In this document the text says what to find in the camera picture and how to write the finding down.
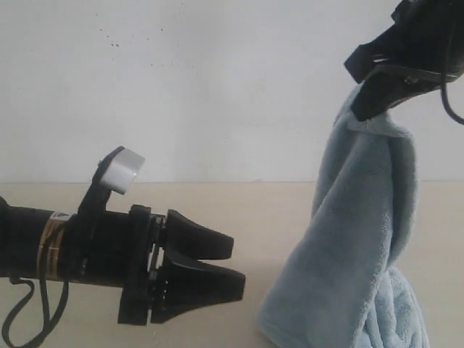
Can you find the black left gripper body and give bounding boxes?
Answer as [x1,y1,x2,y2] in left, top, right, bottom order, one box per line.
[65,204,165,324]

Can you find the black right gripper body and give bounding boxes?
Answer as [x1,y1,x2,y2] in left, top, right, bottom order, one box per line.
[344,1,463,83]

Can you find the light blue fleece towel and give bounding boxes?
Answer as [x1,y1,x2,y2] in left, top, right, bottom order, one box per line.
[257,87,429,347]

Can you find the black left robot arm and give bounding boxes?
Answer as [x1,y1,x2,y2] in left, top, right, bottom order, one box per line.
[1,204,246,326]

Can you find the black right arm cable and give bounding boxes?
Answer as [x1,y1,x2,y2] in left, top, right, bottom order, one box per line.
[439,68,464,126]

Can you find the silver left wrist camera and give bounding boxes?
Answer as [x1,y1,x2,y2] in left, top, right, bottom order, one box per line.
[78,146,145,218]

